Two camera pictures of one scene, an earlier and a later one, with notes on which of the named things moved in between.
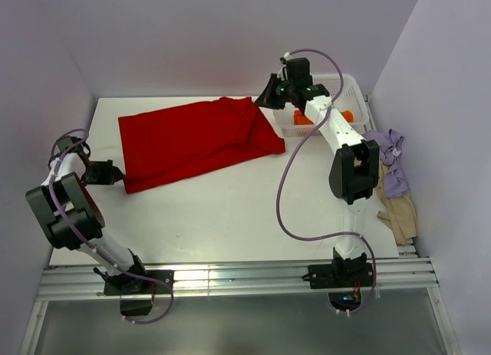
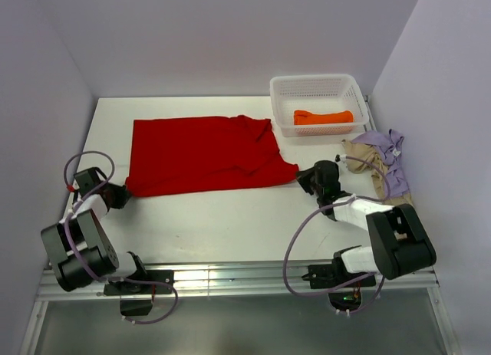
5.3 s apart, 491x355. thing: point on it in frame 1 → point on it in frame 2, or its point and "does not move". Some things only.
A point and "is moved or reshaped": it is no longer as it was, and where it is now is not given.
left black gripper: x=112 y=174 → x=123 y=195
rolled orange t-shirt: x=300 y=119 does not move
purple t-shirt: x=396 y=182 does not move
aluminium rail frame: x=389 y=274 does not move
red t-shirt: x=167 y=142 is moved or reshaped
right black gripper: x=267 y=99 → x=304 y=176
